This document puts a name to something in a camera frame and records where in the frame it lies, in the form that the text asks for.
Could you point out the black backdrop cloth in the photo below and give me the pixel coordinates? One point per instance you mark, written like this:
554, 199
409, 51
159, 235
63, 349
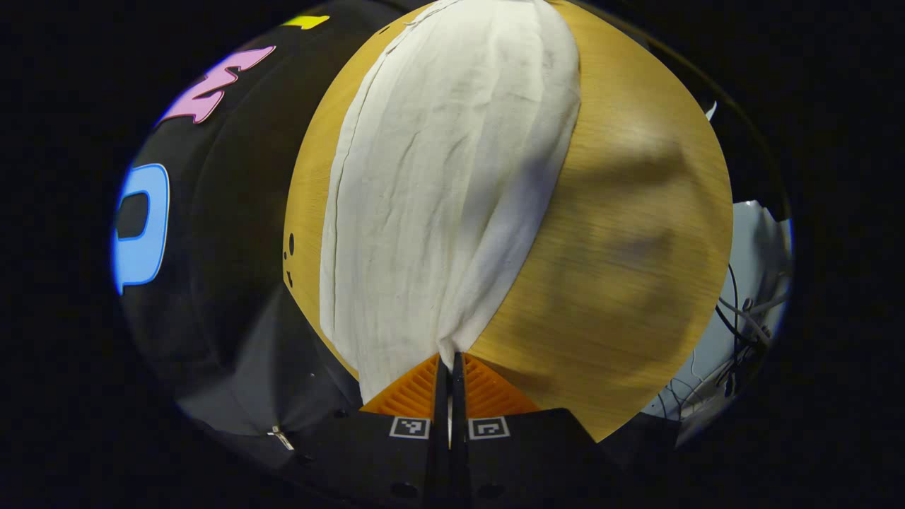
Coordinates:
226, 283

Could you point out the white jeans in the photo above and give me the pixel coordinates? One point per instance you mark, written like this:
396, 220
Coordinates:
438, 198

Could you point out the silver metal clip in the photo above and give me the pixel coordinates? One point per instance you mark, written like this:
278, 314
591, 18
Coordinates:
281, 437

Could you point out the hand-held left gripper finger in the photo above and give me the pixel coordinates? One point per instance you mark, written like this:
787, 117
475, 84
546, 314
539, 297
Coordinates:
458, 424
442, 424

